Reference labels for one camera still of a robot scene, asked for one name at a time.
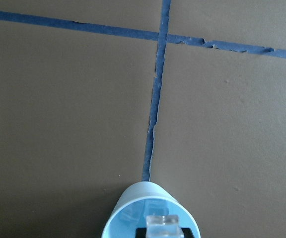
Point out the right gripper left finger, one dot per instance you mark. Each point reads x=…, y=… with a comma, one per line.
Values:
x=140, y=233

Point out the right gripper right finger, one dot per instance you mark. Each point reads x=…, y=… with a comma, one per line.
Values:
x=187, y=233

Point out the clear ice cube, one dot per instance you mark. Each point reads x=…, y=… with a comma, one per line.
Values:
x=163, y=227

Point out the light blue plastic cup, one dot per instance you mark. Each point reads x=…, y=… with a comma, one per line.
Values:
x=139, y=201

